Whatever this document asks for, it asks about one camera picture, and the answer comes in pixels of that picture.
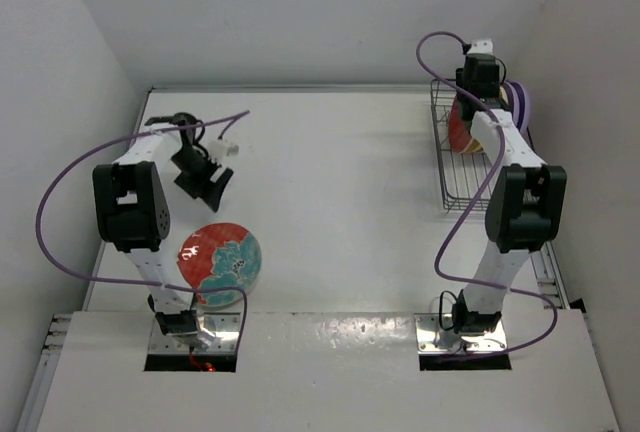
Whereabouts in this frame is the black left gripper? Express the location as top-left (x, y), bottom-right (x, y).
top-left (169, 147), bottom-right (231, 211)

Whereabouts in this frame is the red teal floral plate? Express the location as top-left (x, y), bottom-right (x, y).
top-left (177, 223), bottom-right (262, 293)
top-left (447, 99), bottom-right (473, 153)

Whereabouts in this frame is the cream plate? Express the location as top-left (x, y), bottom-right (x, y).
top-left (500, 85), bottom-right (511, 110)

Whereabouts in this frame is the lavender plate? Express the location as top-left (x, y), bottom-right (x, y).
top-left (504, 81), bottom-right (520, 122)
top-left (517, 82), bottom-right (532, 132)

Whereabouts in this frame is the orange plate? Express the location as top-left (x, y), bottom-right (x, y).
top-left (464, 138), bottom-right (483, 154)

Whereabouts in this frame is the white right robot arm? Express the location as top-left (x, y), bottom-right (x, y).
top-left (451, 52), bottom-right (568, 336)

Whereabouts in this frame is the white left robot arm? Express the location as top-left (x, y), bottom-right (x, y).
top-left (92, 112), bottom-right (239, 348)

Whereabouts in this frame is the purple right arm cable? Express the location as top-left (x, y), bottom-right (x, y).
top-left (414, 31), bottom-right (560, 361)

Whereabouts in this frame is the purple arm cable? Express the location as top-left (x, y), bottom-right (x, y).
top-left (414, 31), bottom-right (560, 361)
top-left (35, 110), bottom-right (251, 353)

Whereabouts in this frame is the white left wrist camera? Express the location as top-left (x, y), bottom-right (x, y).
top-left (208, 139), bottom-right (239, 162)

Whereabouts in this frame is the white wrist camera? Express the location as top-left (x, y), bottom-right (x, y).
top-left (465, 38), bottom-right (494, 56)
top-left (208, 139), bottom-right (239, 162)

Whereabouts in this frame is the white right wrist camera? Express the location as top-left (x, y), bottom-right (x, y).
top-left (465, 38), bottom-right (494, 56)

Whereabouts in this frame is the grey wire dish rack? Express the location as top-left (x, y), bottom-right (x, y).
top-left (430, 79), bottom-right (492, 212)

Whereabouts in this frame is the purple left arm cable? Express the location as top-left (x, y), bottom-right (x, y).
top-left (35, 110), bottom-right (251, 353)

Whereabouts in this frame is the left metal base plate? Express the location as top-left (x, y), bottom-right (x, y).
top-left (147, 313), bottom-right (241, 356)

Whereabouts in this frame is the metal base plate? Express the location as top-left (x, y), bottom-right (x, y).
top-left (147, 313), bottom-right (241, 356)
top-left (414, 313), bottom-right (507, 356)

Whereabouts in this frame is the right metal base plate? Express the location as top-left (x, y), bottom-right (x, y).
top-left (414, 313), bottom-right (507, 356)

